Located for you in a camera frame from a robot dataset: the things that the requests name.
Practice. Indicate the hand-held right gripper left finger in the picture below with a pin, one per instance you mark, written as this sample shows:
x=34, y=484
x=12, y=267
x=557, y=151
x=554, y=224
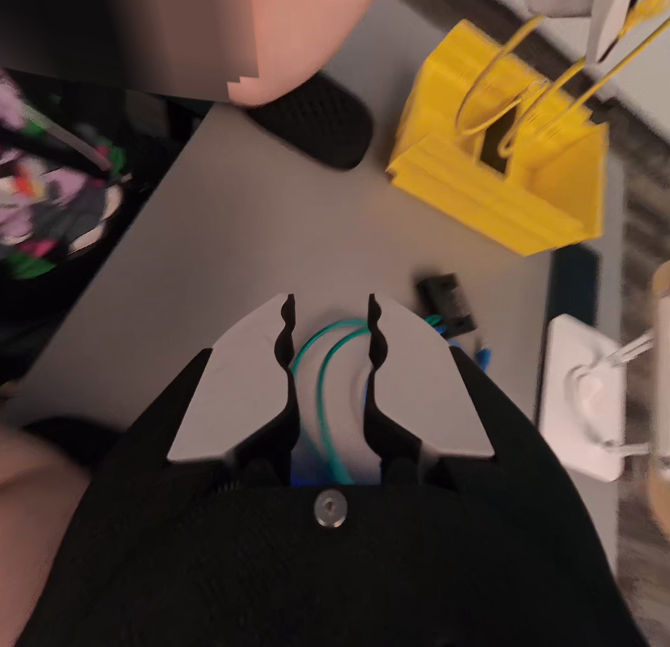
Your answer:
x=235, y=385

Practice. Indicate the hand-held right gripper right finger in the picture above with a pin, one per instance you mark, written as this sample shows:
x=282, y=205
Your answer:
x=424, y=390

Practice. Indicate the black network switch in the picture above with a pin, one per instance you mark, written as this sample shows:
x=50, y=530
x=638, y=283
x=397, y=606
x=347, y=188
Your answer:
x=447, y=299

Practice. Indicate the yellow plastic bin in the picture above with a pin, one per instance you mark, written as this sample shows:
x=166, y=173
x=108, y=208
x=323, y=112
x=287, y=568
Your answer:
x=471, y=202

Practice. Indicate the person's left forearm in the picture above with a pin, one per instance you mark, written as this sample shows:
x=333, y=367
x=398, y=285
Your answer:
x=324, y=24

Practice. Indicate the white base acrylic stand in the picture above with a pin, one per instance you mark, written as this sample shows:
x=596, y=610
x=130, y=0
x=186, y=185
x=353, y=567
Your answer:
x=560, y=343

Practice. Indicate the dark blue mat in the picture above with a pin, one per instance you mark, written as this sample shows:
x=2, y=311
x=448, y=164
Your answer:
x=573, y=291

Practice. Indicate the person's leg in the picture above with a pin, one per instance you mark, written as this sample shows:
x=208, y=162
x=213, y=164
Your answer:
x=31, y=526

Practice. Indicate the black wrist rest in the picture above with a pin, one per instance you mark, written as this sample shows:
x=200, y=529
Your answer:
x=324, y=129

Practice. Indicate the colourful bag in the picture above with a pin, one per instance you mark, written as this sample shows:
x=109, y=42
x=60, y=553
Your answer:
x=31, y=202

